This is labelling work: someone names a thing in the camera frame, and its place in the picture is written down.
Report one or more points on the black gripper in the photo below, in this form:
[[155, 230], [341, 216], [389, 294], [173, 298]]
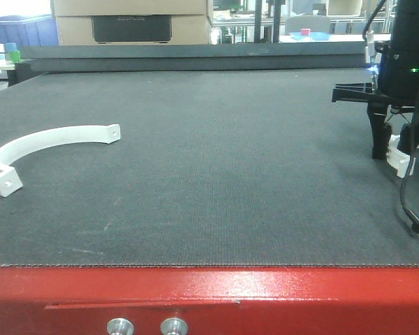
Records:
[[397, 84]]

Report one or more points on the white curved pipe clamp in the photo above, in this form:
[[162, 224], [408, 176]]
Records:
[[28, 144], [396, 158]]

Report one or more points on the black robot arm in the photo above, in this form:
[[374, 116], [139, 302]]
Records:
[[405, 36]]

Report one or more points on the blue tray with pink cube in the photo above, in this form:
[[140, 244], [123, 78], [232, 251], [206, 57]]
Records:
[[307, 35]]

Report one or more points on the silver bolt right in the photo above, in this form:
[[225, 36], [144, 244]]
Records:
[[174, 326]]

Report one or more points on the silver bolt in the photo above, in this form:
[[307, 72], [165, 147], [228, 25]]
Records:
[[174, 326], [120, 326]]

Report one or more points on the cardboard box with black print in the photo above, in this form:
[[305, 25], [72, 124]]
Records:
[[133, 22]]

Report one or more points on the silver bolt left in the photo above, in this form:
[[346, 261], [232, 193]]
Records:
[[120, 326]]

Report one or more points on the blue crate far left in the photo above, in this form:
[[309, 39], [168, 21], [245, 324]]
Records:
[[39, 30]]

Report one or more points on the green block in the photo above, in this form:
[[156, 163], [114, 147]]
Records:
[[14, 56]]

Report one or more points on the red metal cart frame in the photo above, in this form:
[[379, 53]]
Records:
[[258, 300]]

